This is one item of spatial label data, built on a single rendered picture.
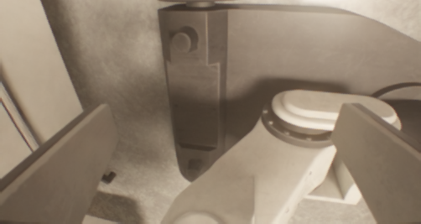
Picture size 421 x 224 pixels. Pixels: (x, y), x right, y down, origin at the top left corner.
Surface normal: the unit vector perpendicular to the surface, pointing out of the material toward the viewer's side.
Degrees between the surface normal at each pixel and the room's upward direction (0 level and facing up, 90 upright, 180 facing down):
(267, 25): 0
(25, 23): 90
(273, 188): 90
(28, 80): 90
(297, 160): 90
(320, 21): 0
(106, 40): 0
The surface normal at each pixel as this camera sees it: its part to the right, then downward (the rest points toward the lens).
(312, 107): -0.01, -0.86
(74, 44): -0.21, 0.51
